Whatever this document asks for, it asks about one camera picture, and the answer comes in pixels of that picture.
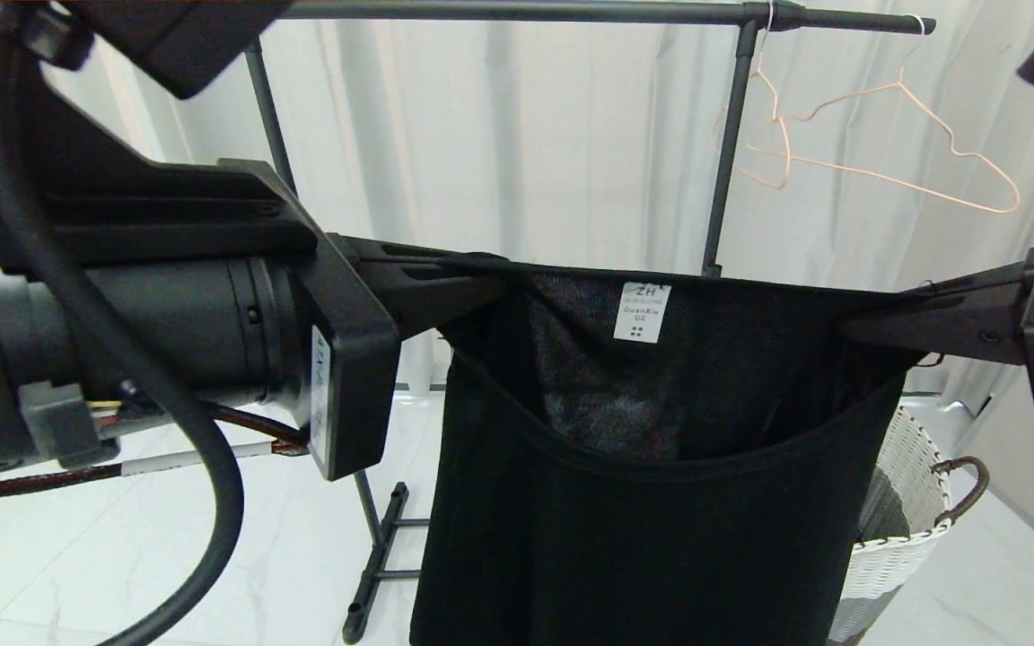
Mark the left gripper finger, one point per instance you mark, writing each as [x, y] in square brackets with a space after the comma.
[427, 256]
[445, 301]

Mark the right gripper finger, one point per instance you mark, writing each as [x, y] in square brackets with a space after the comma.
[984, 280]
[948, 332]

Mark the black clothes rack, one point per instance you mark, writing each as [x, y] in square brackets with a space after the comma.
[571, 13]

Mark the white laundry basket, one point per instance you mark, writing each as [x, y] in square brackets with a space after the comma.
[903, 502]

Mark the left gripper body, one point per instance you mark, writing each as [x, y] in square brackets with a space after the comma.
[346, 359]

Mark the pink clothes hanger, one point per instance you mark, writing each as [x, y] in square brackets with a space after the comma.
[784, 152]
[894, 179]

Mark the black sleeveless shirt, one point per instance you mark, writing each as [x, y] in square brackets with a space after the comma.
[643, 502]

